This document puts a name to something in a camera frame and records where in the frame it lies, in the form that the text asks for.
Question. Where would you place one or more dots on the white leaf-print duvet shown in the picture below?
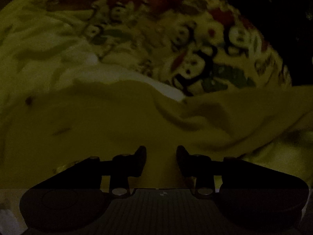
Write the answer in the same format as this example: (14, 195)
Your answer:
(44, 52)

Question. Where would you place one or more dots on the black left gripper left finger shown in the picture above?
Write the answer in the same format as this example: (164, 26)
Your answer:
(123, 167)

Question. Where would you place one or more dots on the plain beige small garment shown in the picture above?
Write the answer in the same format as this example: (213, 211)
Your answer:
(269, 127)

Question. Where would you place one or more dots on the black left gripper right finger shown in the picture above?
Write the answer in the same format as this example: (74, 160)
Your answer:
(197, 172)

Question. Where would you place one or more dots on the monkey-print yellow blanket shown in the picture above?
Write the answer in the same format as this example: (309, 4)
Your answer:
(197, 46)

